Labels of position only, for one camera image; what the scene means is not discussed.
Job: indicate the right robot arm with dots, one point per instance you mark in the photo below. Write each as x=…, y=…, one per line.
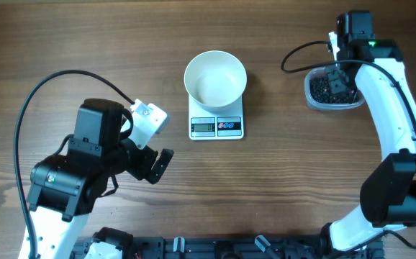
x=388, y=195

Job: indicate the white digital kitchen scale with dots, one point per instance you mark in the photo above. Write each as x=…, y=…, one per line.
x=219, y=125

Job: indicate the clear plastic container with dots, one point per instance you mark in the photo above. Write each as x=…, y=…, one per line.
x=333, y=74

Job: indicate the white bowl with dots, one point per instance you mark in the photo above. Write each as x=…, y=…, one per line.
x=215, y=79

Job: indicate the black beans in container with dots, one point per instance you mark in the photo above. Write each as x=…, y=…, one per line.
x=331, y=92

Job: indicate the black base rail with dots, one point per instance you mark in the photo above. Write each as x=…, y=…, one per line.
x=112, y=243

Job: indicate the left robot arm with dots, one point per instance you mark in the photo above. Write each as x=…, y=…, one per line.
x=60, y=198

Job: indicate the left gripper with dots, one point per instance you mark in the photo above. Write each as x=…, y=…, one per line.
x=148, y=155

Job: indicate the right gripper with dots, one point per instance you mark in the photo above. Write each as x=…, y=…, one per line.
x=333, y=80

